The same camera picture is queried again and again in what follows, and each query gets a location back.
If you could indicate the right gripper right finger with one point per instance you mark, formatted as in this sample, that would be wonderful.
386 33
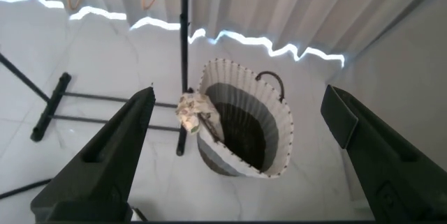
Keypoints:
394 168

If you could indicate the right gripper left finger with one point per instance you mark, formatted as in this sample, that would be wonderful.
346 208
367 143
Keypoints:
97 175

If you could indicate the white laundry basket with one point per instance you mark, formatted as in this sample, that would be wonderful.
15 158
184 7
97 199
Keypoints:
276 130

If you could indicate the black clothes rack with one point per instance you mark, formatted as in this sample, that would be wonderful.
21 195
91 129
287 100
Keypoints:
184 42

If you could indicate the cream printed garment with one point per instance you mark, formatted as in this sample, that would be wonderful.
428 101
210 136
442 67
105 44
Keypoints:
195 110

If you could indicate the white curtain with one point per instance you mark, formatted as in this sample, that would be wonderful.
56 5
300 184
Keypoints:
279 4

